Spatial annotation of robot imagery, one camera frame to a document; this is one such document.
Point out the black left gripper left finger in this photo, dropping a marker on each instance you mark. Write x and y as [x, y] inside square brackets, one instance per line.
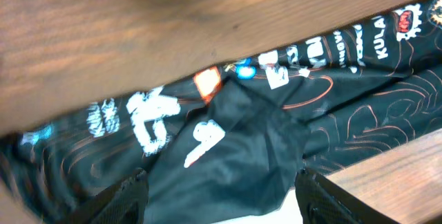
[122, 203]

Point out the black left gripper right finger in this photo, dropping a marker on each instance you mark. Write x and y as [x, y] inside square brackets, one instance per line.
[323, 202]

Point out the black orange patterned jersey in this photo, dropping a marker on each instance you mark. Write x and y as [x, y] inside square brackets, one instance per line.
[229, 141]

